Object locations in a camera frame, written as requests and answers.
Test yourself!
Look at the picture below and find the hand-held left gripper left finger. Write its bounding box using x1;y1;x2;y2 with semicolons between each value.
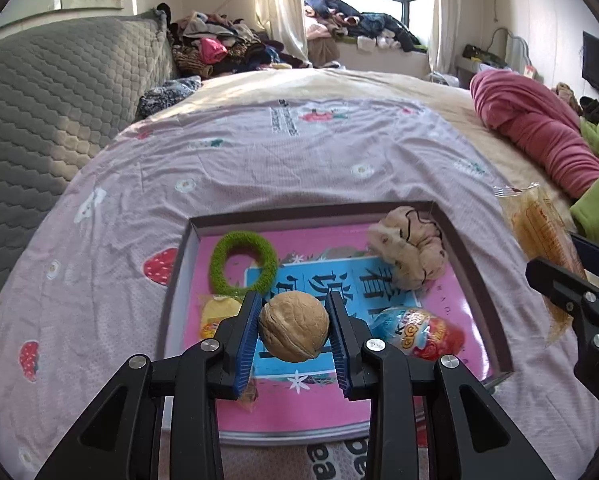
33;290;264;480

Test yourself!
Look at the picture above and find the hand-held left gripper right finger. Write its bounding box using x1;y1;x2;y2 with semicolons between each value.
328;291;556;480

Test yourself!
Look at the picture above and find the yellow snack packet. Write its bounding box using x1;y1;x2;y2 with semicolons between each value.
199;294;245;342

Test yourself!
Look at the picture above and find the walnut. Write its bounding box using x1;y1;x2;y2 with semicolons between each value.
258;292;330;362

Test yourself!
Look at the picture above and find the clear orange snack bag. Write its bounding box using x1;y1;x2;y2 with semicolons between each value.
494;183;587;346

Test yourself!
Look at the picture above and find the dark box with pink bottom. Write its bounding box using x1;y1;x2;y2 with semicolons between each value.
156;201;514;448

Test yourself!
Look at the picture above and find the colourful foil egg toy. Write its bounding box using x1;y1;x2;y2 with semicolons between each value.
367;306;466;363

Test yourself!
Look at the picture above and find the green fleece cloth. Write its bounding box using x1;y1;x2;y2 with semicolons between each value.
569;117;599;246

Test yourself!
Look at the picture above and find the beige scrunchie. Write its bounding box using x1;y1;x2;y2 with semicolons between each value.
368;206;449;291

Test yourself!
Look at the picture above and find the pink rolled blanket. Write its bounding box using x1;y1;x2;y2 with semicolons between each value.
469;69;599;200

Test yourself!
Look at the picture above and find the pink strawberry print sheet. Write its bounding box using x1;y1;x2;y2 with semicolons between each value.
0;97;599;480

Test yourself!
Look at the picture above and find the dark bag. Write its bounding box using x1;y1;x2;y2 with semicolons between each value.
462;44;510;67

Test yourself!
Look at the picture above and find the dark floral cloth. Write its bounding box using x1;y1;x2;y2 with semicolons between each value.
138;76;202;121

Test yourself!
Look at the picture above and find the window seat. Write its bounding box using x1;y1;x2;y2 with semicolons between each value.
307;35;433;81

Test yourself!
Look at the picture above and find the cream curtain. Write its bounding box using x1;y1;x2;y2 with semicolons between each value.
427;0;463;78
255;0;310;63

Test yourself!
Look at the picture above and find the pile of clothes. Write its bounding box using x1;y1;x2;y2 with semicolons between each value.
156;4;313;80

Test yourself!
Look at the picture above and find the grey quilted headboard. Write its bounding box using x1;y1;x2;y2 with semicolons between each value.
0;14;177;331

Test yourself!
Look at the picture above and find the clothes heap on windowsill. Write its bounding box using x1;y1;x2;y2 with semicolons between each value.
303;0;423;53

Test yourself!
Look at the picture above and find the green fuzzy hair ring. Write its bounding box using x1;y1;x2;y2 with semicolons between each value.
209;231;279;297

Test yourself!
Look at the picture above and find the thin black hair tie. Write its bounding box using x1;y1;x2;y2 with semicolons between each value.
398;209;433;243

